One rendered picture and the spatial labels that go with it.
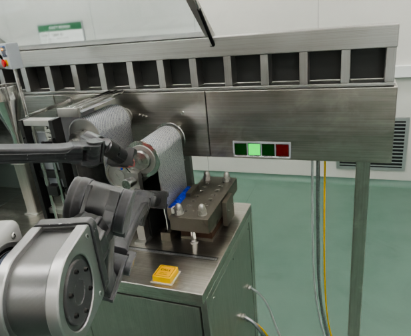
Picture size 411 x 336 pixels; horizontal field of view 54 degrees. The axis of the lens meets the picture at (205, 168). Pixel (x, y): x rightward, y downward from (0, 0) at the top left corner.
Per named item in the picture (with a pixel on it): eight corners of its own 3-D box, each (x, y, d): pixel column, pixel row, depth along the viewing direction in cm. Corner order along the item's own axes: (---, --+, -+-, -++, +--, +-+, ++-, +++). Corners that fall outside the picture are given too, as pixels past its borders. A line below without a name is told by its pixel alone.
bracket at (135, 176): (134, 245, 163) (120, 176, 152) (141, 237, 169) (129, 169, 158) (144, 247, 162) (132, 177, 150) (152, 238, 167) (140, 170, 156)
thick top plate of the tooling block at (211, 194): (170, 229, 158) (168, 216, 156) (205, 187, 193) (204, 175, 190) (208, 234, 153) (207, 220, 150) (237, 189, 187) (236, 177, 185)
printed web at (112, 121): (90, 229, 179) (64, 118, 160) (117, 205, 199) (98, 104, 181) (168, 237, 165) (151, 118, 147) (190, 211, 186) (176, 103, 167)
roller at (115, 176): (108, 188, 166) (103, 161, 161) (138, 165, 188) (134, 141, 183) (134, 190, 161) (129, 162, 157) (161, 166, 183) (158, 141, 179)
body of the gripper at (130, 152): (133, 167, 141) (122, 160, 134) (108, 165, 145) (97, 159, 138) (137, 149, 143) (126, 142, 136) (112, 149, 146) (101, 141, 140)
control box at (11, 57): (1, 69, 164) (-6, 44, 160) (17, 67, 168) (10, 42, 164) (7, 70, 159) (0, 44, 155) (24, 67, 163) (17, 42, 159)
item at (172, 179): (164, 215, 162) (158, 173, 155) (186, 190, 182) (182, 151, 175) (165, 215, 161) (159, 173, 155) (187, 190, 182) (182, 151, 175)
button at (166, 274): (152, 281, 140) (151, 275, 139) (161, 269, 146) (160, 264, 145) (170, 284, 138) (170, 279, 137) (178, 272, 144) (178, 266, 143)
